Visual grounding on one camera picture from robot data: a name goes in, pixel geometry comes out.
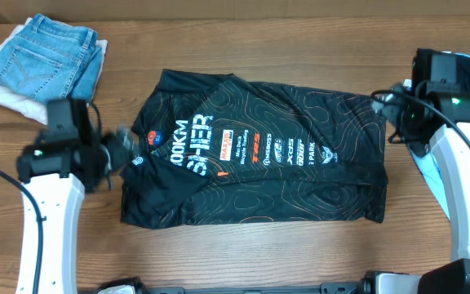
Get light blue t-shirt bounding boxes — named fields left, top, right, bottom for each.
left=401, top=51, right=470, bottom=220

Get black printed cycling jersey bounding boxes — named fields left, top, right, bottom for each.
left=121, top=69, right=388, bottom=229

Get folded blue denim jeans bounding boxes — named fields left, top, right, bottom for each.
left=0, top=14, right=103, bottom=103

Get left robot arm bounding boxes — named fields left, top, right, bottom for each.
left=16, top=99, right=139, bottom=293

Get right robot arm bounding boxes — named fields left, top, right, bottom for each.
left=357, top=48, right=470, bottom=293

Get plain black garment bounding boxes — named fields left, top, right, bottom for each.
left=412, top=48, right=470, bottom=94

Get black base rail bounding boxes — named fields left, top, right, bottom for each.
left=78, top=269, right=434, bottom=294

